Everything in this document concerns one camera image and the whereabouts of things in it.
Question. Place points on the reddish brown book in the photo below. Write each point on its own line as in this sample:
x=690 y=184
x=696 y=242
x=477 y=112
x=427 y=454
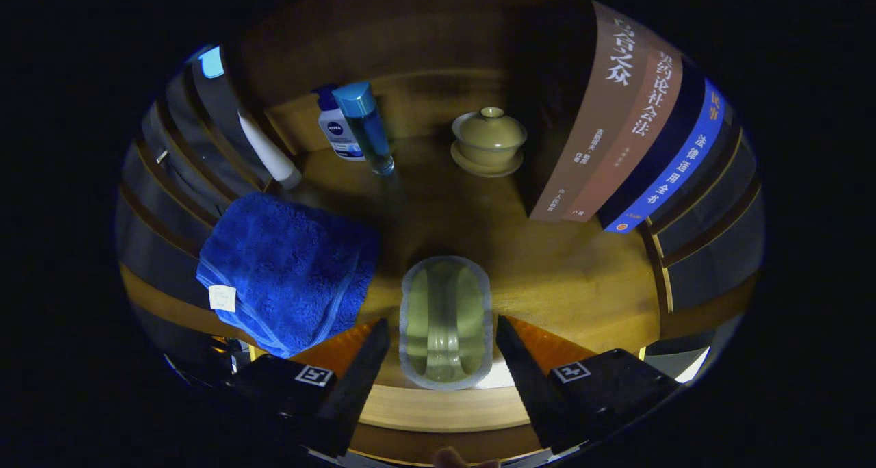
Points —
x=643 y=126

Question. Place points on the wooden countertop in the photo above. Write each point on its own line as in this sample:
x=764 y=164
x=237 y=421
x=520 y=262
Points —
x=547 y=276

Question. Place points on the yellow-green lidded teacup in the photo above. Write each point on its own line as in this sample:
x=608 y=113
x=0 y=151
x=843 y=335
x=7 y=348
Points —
x=489 y=139

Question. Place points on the teal blue bottle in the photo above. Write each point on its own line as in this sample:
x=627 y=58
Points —
x=366 y=126

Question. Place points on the brown wooden cabinet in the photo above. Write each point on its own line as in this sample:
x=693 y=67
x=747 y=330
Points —
x=424 y=105

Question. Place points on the dark brown book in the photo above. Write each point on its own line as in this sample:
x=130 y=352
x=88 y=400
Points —
x=602 y=112

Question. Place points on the green and white sponge brush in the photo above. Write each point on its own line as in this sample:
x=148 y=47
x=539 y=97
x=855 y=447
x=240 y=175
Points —
x=445 y=324

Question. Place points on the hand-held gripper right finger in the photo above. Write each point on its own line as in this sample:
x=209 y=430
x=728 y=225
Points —
x=530 y=386

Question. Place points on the folded blue towel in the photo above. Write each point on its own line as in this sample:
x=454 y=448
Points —
x=287 y=269

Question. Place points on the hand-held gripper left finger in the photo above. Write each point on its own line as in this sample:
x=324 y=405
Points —
x=356 y=393

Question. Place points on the white bottle with blue cap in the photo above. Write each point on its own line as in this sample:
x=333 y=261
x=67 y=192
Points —
x=335 y=136

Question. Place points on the blue book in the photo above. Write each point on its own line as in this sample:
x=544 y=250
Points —
x=684 y=160

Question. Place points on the white tube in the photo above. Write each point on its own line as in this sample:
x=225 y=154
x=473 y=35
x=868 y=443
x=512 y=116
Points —
x=274 y=157

